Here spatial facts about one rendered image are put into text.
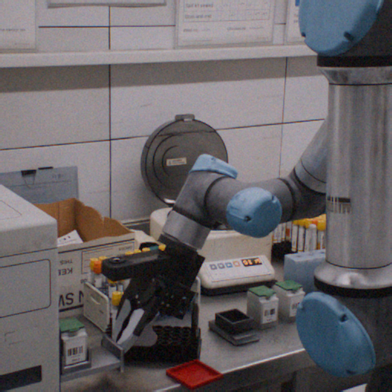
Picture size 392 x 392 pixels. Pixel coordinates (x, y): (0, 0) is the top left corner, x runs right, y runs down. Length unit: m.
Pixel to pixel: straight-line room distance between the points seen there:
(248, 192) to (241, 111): 0.89
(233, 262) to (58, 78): 0.56
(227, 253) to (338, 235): 0.69
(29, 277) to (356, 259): 0.46
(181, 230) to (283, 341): 0.33
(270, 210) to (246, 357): 0.32
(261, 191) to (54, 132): 0.74
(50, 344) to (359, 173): 0.53
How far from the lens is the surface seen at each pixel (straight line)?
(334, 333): 1.08
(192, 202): 1.33
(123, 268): 1.30
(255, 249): 1.77
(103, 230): 1.74
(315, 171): 1.29
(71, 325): 1.32
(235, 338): 1.49
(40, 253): 1.20
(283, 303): 1.60
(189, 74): 2.02
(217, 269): 1.71
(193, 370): 1.40
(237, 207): 1.24
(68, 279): 1.58
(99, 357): 1.36
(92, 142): 1.92
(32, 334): 1.24
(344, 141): 1.05
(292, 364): 1.50
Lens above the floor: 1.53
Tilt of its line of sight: 16 degrees down
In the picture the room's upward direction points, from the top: 2 degrees clockwise
